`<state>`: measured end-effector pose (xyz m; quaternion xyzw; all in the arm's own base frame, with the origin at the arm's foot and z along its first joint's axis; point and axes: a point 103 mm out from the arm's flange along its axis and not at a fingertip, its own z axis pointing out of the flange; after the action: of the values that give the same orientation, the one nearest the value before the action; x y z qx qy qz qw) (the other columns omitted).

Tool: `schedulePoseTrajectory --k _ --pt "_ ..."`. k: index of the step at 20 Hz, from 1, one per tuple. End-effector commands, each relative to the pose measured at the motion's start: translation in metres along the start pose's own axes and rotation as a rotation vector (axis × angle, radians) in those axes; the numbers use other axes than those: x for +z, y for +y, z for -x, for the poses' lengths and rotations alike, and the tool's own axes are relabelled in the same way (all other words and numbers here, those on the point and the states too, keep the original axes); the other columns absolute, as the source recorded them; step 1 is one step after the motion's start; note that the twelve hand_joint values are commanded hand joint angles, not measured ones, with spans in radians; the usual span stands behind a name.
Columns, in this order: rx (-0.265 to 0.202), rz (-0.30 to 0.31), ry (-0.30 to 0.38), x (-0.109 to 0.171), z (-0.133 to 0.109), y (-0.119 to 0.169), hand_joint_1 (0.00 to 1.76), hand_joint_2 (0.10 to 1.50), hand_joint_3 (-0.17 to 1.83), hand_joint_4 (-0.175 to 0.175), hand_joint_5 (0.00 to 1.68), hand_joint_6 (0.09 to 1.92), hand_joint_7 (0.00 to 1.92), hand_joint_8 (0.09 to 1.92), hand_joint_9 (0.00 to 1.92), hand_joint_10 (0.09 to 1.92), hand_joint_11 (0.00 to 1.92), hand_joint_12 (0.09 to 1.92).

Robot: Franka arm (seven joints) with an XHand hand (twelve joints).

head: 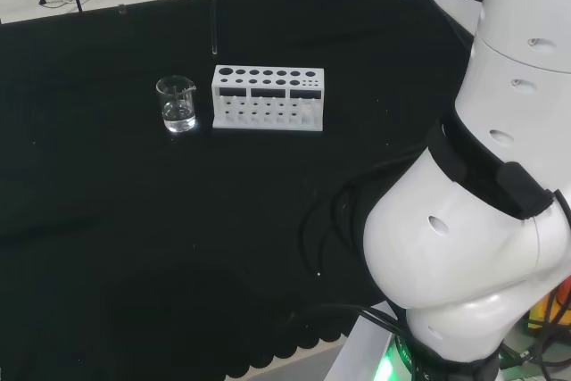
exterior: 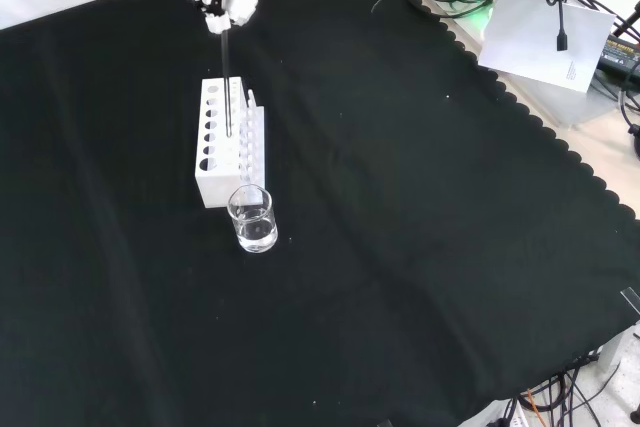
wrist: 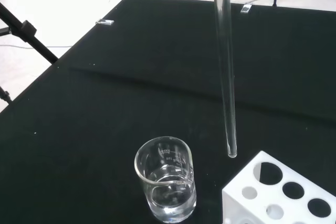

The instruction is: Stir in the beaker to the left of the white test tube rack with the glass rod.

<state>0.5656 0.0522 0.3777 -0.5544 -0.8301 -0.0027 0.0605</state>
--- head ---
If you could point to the glass beaker with water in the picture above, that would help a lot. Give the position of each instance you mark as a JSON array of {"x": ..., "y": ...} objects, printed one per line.
[{"x": 176, "y": 109}]

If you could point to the white test tube rack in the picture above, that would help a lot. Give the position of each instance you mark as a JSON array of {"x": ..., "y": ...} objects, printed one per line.
[{"x": 267, "y": 106}]

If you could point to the black bench cloth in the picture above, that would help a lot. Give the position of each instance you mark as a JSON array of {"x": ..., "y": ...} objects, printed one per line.
[{"x": 134, "y": 220}]

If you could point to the yellow stop button box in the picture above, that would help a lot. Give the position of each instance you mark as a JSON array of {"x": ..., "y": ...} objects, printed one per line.
[{"x": 542, "y": 309}]

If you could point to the clear glass rod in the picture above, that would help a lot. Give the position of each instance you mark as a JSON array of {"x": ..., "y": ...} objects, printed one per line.
[{"x": 214, "y": 19}]

